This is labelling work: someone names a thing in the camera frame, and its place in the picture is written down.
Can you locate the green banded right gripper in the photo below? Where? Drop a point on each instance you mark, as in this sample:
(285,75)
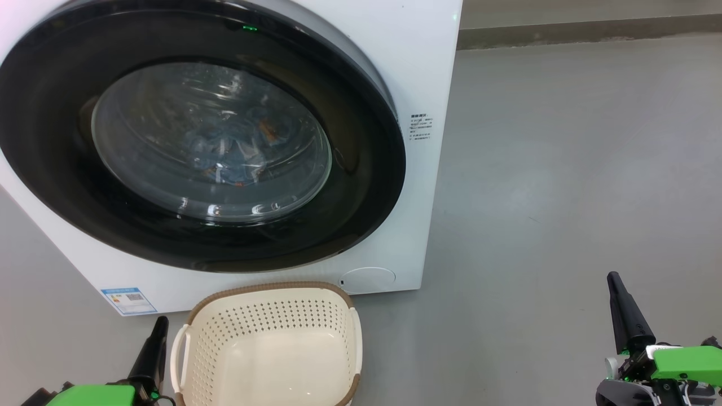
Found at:
(682,366)

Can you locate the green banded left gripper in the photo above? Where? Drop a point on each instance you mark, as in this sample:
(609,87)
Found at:
(96,396)

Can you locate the blue bear pyjama with cream panel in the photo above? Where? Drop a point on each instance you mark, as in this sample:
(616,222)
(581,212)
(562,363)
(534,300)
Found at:
(214,152)

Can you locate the black round glass washer door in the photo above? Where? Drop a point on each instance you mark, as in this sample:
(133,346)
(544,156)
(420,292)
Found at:
(56,113)

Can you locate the white front-load washing machine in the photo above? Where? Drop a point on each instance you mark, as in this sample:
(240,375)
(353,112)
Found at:
(417,56)

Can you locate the blue energy label sticker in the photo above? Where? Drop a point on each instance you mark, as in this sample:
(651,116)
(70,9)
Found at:
(128,301)

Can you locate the cream perforated laundry basket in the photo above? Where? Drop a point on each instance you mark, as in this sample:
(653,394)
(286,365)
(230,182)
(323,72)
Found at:
(271,349)

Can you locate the round white filter cover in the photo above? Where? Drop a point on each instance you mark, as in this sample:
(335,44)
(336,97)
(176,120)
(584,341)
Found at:
(368,280)

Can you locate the printed text notice label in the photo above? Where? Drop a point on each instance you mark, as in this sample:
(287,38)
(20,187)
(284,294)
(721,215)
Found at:
(421,127)

